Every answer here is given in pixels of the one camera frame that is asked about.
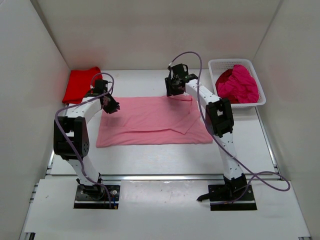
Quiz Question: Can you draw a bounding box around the white plastic basket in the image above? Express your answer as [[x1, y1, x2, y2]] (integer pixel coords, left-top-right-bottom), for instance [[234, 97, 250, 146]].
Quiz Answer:
[[208, 58, 266, 109]]

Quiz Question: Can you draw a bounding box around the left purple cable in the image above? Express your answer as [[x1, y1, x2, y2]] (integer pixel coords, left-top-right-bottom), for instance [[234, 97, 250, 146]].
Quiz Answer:
[[54, 72, 116, 210]]

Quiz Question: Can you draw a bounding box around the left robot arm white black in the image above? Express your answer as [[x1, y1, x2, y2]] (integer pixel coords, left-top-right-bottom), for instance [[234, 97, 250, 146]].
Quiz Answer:
[[53, 76, 120, 201]]

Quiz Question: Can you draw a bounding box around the aluminium rail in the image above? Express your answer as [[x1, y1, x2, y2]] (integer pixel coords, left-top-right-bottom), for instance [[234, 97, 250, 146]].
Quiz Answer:
[[44, 173, 280, 181]]

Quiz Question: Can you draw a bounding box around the light pink polo shirt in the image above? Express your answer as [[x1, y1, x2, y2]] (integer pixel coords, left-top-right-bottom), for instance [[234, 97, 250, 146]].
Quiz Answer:
[[95, 94, 213, 148]]

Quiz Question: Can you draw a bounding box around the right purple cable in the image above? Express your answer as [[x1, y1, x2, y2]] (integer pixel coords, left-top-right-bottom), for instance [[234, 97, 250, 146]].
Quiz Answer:
[[167, 51, 292, 206]]

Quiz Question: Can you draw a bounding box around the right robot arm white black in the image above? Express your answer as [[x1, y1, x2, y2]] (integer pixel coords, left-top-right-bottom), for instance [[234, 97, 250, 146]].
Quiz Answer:
[[165, 63, 247, 202]]

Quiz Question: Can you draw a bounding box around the dark red t shirt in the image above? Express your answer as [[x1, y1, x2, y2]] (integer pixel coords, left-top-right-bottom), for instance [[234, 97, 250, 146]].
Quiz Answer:
[[215, 69, 233, 88]]

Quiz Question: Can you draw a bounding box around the folded red t shirt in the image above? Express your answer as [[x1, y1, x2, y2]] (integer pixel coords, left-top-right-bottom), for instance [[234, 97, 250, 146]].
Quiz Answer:
[[62, 66, 101, 105]]

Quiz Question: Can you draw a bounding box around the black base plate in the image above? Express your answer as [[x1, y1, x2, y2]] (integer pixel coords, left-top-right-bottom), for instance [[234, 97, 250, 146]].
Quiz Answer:
[[197, 184, 258, 211], [73, 184, 121, 210]]

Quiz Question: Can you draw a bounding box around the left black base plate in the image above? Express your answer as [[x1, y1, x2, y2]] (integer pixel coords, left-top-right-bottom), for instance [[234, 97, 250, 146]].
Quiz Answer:
[[73, 184, 121, 210]]

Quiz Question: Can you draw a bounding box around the magenta t shirt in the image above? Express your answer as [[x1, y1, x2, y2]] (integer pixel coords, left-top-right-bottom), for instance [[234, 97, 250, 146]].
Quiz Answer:
[[216, 64, 259, 104]]

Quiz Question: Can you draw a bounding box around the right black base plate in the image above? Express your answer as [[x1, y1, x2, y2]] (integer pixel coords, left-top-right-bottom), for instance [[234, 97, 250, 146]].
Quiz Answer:
[[197, 184, 258, 211]]

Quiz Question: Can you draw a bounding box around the purple cable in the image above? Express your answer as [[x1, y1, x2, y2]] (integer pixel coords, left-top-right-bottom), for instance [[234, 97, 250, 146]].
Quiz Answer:
[[54, 72, 116, 210], [167, 51, 292, 206]]

